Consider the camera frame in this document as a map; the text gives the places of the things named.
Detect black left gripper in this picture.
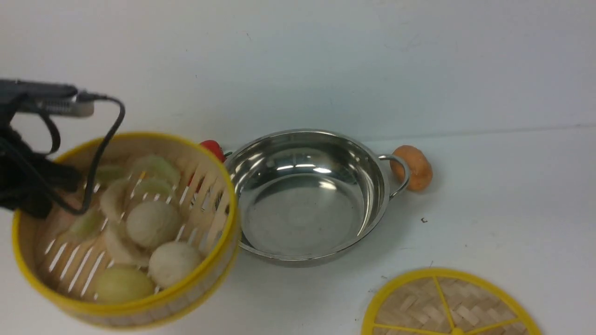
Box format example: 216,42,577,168
0,100,82,219

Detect yellow-rimmed bamboo steamer basket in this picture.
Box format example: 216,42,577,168
12,132,240,329

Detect yellow-rimmed woven bamboo lid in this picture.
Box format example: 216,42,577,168
360,268,542,335

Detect green dumpling left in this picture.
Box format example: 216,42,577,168
95,165,127,187

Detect green dumpling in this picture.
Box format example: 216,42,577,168
129,155,181,186
95,165,127,187

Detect pale folded dumpling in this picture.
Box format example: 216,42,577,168
99,178,130,223

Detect green dumpling upper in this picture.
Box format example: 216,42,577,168
129,155,181,186

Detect round white steamed bun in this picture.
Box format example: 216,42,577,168
125,201,182,249

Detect yellowish round bun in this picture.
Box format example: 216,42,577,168
95,266,155,304

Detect red toy bell pepper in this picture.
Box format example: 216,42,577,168
200,140,232,162

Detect brown toy potato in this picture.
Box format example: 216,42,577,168
393,146,433,193

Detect black camera cable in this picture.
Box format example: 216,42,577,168
28,93,126,215

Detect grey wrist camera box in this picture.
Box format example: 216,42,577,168
0,79,95,118

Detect stainless steel two-handled pot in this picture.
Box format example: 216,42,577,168
225,129,411,267

